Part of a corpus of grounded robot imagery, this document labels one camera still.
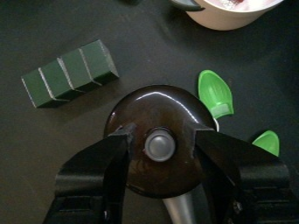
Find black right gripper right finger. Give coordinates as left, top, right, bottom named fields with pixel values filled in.
left=192, top=129, right=299, bottom=224

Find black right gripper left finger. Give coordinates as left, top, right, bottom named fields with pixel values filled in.
left=42, top=122, right=136, bottom=224

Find dark glossy pan lid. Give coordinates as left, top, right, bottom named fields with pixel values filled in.
left=103, top=84, right=220, bottom=200

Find green plastic spoon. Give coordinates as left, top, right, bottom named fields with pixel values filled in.
left=198, top=69, right=237, bottom=120

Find green segmented toy block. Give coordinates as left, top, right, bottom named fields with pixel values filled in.
left=20, top=39, right=120, bottom=109

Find pink toy pot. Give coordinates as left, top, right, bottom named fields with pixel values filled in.
left=170, top=0, right=286, bottom=32

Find grey pan handle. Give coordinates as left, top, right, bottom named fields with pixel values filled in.
left=162, top=191, right=200, bottom=224

